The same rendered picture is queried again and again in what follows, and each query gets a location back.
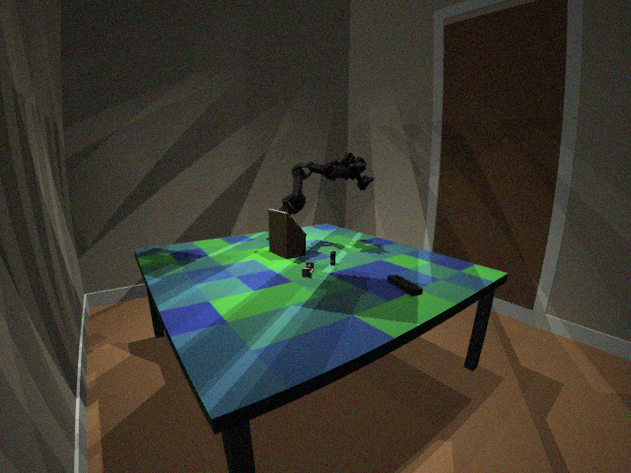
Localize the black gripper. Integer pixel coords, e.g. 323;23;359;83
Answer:
341;153;375;191

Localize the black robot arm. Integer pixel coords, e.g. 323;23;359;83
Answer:
278;160;343;216

